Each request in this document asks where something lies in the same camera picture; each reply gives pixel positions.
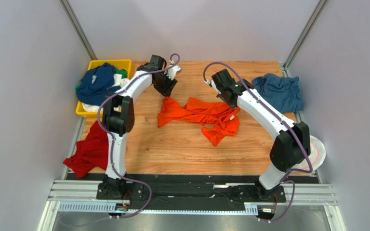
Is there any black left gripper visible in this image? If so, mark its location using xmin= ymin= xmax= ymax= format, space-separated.
xmin=154 ymin=71 xmax=178 ymax=98

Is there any orange t-shirt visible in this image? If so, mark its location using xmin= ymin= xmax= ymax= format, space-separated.
xmin=157 ymin=97 xmax=241 ymax=146

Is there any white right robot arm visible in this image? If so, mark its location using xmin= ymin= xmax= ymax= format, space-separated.
xmin=209 ymin=69 xmax=313 ymax=201

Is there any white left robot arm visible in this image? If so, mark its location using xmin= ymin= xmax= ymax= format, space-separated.
xmin=97 ymin=55 xmax=182 ymax=200

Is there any yellow plastic bin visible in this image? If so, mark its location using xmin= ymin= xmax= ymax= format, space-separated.
xmin=75 ymin=59 xmax=132 ymax=117

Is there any white t-shirt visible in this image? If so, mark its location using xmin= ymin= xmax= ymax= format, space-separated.
xmin=82 ymin=74 xmax=129 ymax=112

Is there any green t-shirt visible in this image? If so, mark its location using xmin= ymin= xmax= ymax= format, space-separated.
xmin=75 ymin=66 xmax=129 ymax=92

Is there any teal blue t-shirt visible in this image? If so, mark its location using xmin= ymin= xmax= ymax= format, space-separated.
xmin=252 ymin=73 xmax=305 ymax=114

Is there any navy blue t-shirt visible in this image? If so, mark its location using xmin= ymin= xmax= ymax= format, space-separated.
xmin=76 ymin=63 xmax=121 ymax=106

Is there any red t-shirt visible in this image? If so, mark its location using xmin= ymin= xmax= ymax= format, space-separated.
xmin=63 ymin=121 xmax=108 ymax=178

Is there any white mesh laundry bag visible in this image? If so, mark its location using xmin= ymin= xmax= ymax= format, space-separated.
xmin=293 ymin=135 xmax=326 ymax=172

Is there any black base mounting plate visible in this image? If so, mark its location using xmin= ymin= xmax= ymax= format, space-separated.
xmin=66 ymin=173 xmax=320 ymax=212

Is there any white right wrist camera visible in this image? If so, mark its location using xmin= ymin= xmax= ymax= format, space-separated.
xmin=205 ymin=79 xmax=221 ymax=94

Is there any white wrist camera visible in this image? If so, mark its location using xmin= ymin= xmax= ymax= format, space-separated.
xmin=205 ymin=79 xmax=221 ymax=94
xmin=166 ymin=65 xmax=182 ymax=80

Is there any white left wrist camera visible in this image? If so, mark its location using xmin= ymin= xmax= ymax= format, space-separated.
xmin=166 ymin=65 xmax=182 ymax=80

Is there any aluminium frame rail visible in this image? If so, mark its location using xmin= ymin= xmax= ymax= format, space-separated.
xmin=38 ymin=174 xmax=345 ymax=231

